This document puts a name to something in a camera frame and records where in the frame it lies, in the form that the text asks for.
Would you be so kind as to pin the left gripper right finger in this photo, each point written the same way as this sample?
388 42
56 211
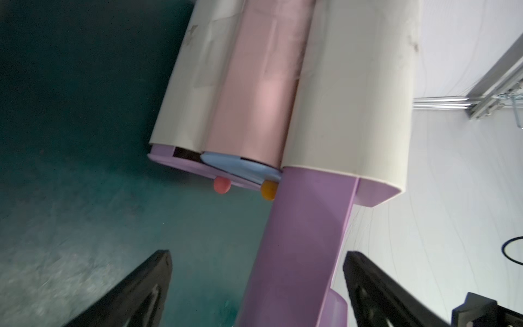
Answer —
377 300

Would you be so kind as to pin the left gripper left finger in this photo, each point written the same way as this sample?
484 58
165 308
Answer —
138 300

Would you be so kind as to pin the purple top drawer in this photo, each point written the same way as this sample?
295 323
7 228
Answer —
290 283

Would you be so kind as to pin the purple drawer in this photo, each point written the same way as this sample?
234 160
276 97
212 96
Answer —
290 283
189 161

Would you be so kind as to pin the blue drawer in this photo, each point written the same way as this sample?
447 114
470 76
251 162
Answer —
266 177

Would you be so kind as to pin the purple bottom drawer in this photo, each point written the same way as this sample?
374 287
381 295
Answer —
189 161

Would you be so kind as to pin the white drawer cabinet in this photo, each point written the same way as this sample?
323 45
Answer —
321 85

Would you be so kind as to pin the aluminium wall rail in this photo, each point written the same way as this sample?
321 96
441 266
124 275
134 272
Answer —
500 87

